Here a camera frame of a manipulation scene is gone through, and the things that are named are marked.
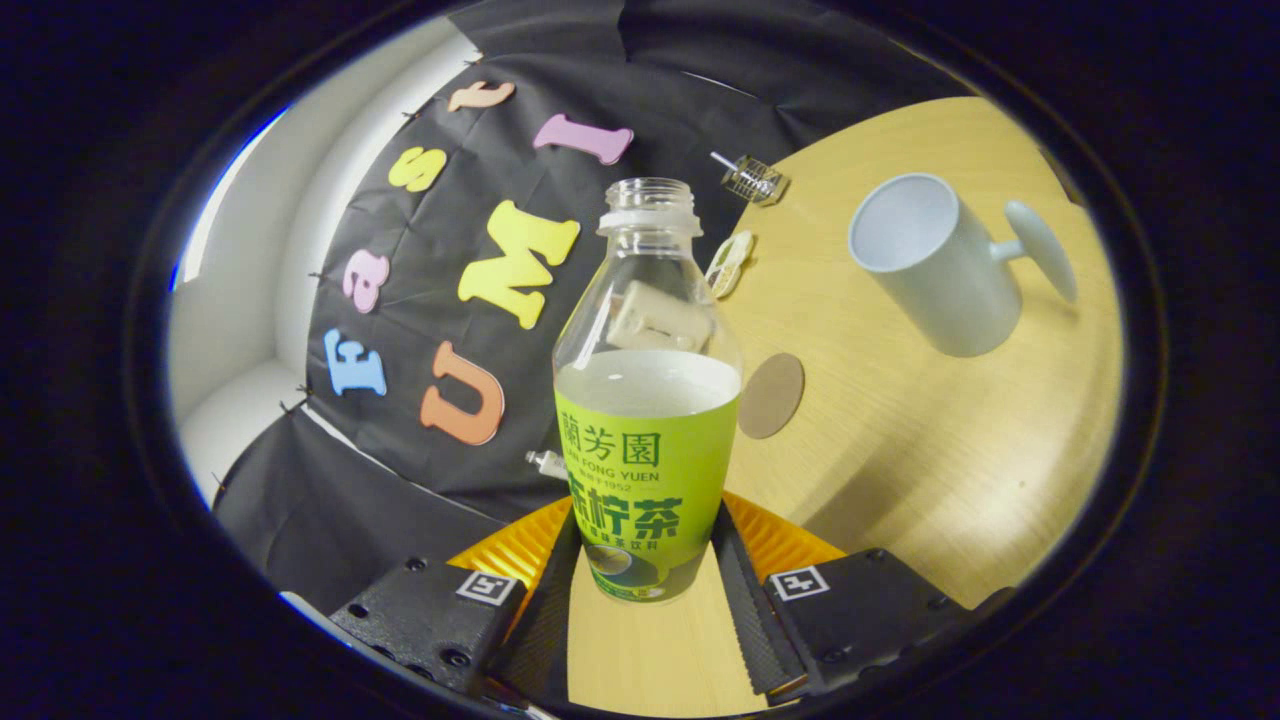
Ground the white divided tray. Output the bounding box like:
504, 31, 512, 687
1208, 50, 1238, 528
704, 230, 754, 300

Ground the wooden table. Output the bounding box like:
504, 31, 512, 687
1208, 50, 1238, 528
567, 96, 1126, 716

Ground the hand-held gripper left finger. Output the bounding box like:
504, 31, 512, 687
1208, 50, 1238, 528
330, 497, 582, 707

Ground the round brown coaster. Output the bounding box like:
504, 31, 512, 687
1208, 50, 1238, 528
738, 352, 806, 440

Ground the white toaster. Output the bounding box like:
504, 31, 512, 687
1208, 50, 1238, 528
607, 280, 713, 353

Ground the white cup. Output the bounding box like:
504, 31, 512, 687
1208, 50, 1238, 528
848, 173, 1079, 359

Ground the wire mesh holder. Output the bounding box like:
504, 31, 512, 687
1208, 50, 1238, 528
722, 155, 789, 206

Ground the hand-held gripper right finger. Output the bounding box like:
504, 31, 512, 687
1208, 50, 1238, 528
712, 490, 1016, 701

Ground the green label juice bottle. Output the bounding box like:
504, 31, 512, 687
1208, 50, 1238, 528
552, 177, 744, 604

